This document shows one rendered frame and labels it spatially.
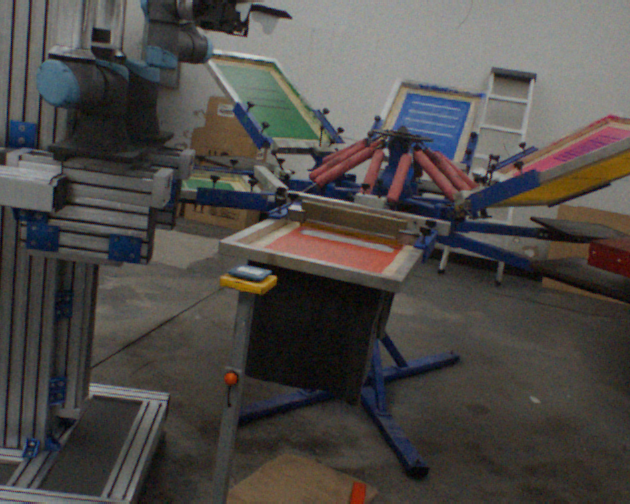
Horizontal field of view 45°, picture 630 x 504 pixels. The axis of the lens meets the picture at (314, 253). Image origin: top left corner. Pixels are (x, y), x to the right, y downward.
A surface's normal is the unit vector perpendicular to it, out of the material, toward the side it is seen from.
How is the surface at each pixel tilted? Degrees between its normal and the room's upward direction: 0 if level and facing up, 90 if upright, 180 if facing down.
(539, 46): 90
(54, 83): 98
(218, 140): 89
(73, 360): 90
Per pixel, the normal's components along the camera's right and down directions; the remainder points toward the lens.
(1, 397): 0.03, 0.25
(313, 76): -0.27, 0.19
